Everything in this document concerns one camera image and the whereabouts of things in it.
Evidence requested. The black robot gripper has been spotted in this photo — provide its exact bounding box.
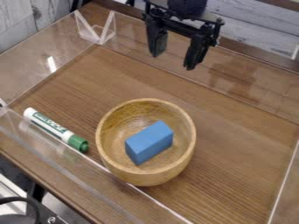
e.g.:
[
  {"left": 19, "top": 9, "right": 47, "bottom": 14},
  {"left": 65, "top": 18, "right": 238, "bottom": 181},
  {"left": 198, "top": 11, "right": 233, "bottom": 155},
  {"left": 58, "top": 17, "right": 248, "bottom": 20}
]
[{"left": 143, "top": 0, "right": 226, "bottom": 70}]

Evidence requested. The green and white marker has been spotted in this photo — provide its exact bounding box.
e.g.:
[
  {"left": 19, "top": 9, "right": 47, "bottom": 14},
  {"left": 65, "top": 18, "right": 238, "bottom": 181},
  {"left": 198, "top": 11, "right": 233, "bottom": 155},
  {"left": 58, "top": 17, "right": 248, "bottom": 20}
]
[{"left": 23, "top": 108, "right": 90, "bottom": 153}]

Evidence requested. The brown wooden bowl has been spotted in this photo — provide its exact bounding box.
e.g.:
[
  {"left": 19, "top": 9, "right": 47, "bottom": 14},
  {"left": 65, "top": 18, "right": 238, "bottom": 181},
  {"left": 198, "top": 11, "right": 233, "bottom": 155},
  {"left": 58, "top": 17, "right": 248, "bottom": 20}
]
[{"left": 97, "top": 98, "right": 197, "bottom": 186}]

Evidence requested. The blue rectangular block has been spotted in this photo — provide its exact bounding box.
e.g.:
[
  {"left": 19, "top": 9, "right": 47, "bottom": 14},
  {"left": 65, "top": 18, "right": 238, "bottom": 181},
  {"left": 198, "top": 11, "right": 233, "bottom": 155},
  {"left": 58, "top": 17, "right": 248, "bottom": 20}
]
[{"left": 126, "top": 121, "right": 174, "bottom": 165}]

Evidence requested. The clear acrylic tray wall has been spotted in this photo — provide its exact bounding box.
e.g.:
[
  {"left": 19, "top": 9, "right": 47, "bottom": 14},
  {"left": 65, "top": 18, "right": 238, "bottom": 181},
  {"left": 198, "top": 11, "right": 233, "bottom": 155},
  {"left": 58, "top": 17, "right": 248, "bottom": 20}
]
[{"left": 0, "top": 3, "right": 299, "bottom": 224}]

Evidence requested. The black metal table bracket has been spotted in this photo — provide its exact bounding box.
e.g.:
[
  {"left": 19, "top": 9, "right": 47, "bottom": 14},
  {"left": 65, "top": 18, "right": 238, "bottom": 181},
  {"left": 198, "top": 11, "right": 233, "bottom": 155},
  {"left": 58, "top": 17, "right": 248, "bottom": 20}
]
[{"left": 29, "top": 183, "right": 69, "bottom": 224}]

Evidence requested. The black cable under table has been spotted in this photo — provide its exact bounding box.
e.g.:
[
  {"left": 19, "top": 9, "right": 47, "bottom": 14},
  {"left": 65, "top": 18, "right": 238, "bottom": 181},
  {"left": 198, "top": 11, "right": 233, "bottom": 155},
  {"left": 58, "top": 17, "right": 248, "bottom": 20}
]
[{"left": 0, "top": 196, "right": 43, "bottom": 224}]

